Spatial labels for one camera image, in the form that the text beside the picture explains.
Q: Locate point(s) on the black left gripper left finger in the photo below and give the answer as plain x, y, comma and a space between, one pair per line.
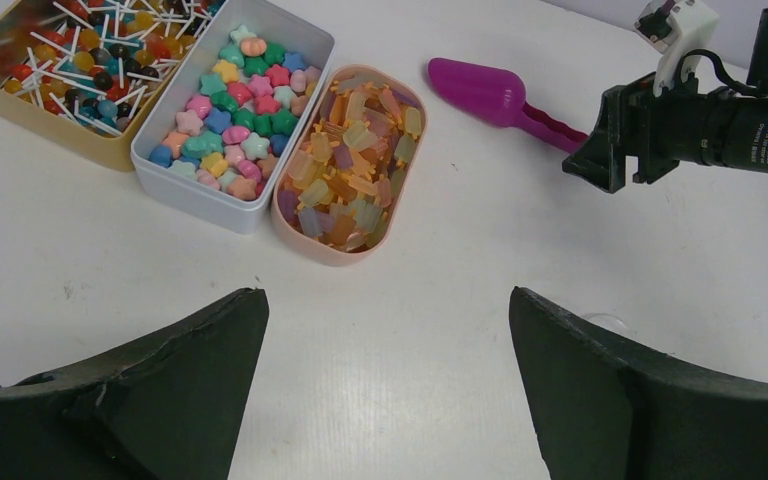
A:
167, 405

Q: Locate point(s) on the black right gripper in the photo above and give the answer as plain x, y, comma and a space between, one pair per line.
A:
659, 132

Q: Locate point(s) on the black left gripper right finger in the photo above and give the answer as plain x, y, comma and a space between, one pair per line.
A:
607, 407

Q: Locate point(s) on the magenta plastic scoop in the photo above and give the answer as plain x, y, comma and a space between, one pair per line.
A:
499, 98

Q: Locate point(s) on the clear plastic jar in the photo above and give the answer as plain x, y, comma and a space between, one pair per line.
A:
608, 322

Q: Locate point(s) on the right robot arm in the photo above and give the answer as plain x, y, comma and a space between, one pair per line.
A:
745, 114

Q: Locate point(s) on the pink gummy candy box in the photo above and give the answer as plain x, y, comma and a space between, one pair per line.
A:
338, 195

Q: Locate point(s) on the white star candy box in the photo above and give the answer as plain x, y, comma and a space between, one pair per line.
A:
214, 143

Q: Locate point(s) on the yellow lollipop box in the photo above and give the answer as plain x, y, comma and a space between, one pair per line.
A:
86, 74

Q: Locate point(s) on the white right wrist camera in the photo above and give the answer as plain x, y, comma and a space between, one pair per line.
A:
674, 28

